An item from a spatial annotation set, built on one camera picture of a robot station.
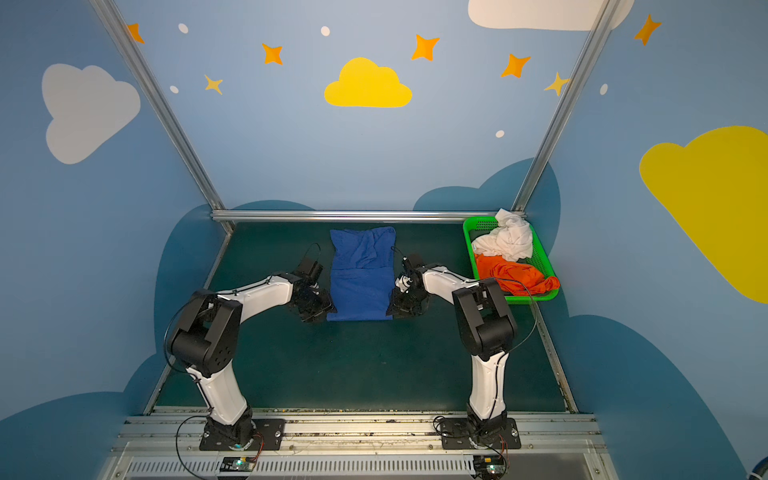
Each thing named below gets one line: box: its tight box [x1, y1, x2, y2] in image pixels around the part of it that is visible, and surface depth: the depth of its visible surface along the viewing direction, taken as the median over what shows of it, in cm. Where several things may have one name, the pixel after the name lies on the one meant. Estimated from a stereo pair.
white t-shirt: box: [472, 209, 533, 262], surface depth 106 cm
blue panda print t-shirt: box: [327, 227, 397, 322], surface depth 107 cm
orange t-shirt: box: [475, 253, 561, 296], surface depth 100 cm
